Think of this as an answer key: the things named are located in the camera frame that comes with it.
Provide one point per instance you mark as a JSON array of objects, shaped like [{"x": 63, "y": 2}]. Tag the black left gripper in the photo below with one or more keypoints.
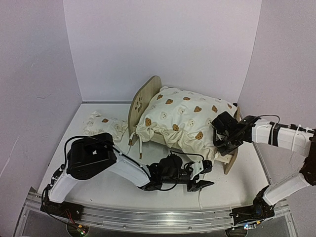
[{"x": 195, "y": 187}]

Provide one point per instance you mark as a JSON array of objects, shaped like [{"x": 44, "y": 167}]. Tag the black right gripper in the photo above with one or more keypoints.
[{"x": 223, "y": 151}]

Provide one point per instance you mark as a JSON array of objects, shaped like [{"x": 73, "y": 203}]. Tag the bear print cushion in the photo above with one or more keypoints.
[{"x": 182, "y": 121}]

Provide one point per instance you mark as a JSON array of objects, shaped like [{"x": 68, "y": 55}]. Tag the wooden pet bed frame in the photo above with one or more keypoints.
[{"x": 143, "y": 103}]

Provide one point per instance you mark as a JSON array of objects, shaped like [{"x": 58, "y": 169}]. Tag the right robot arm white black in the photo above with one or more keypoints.
[{"x": 229, "y": 134}]

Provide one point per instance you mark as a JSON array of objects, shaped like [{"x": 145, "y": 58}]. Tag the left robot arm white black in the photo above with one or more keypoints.
[{"x": 89, "y": 156}]

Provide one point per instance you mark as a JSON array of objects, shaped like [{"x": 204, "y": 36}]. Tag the small bear print pillow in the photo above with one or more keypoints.
[{"x": 97, "y": 124}]

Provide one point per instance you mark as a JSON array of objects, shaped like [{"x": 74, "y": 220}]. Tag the small circuit board with leds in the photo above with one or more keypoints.
[{"x": 77, "y": 230}]

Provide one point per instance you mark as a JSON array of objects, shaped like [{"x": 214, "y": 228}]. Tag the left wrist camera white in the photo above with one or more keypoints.
[{"x": 201, "y": 167}]

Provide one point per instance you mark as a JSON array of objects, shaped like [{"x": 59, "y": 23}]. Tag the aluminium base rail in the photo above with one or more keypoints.
[{"x": 157, "y": 222}]

